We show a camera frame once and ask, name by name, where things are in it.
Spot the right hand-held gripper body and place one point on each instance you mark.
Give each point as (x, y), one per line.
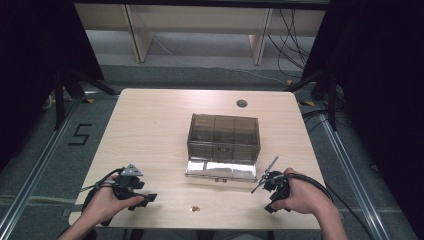
(278, 186)

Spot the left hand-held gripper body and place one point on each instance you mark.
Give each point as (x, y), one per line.
(128, 181)

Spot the small copper-coloured item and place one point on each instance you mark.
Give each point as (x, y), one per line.
(195, 209)

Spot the clear drawer with white lining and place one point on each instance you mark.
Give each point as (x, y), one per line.
(221, 170)

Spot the smoky brown storage box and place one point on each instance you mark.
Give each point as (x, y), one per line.
(224, 136)

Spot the person's left hand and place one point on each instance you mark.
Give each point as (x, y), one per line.
(106, 203)

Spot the person's right hand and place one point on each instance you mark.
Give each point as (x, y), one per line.
(306, 196)

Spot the black metal stand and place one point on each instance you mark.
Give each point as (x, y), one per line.
(331, 100)
(60, 96)

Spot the black curtain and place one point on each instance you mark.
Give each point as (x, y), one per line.
(36, 60)
(383, 100)

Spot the beige shelf unit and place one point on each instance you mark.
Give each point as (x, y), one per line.
(200, 23)

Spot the metal floor rail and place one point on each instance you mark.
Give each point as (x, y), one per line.
(353, 180)
(36, 170)

